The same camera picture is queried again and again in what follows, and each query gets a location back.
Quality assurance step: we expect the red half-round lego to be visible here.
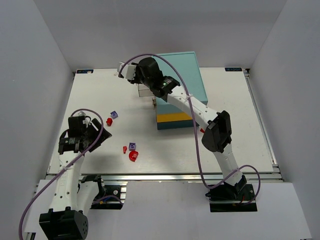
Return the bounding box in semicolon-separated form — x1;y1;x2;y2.
128;150;139;162

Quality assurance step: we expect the stacked teal yellow drawer cabinet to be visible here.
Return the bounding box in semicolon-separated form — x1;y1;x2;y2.
151;51;208;131

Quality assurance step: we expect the blue label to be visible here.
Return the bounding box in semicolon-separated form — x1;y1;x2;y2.
224;67;243;72
76;69;94;74

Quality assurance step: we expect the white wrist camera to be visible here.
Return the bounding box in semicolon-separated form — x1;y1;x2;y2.
117;61;136;81
77;111;92;126

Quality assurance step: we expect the blue label right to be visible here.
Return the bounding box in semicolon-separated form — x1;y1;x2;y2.
224;67;243;72

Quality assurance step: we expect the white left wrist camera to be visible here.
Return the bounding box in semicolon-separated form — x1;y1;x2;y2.
77;111;92;126

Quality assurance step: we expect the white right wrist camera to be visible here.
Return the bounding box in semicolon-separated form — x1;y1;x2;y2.
117;61;136;81

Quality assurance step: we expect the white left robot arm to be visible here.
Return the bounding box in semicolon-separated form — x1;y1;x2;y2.
39;111;112;240

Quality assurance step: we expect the red stud lego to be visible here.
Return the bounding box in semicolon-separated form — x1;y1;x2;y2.
106;117;113;127

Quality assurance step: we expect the transparent orange-slot drawer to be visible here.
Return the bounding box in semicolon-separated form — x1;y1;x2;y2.
137;84;154;98

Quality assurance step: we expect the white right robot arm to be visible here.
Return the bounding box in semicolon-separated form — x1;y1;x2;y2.
125;57;247;199

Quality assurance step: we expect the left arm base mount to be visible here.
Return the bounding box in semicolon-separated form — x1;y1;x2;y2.
77;174;123;213

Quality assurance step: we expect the blue label left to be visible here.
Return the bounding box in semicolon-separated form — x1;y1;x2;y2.
76;69;94;74

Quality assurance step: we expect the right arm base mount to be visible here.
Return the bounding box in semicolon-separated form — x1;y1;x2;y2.
205;183;258;213

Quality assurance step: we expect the purple square lego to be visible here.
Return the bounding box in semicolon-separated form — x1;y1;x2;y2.
128;142;137;151
110;111;118;119

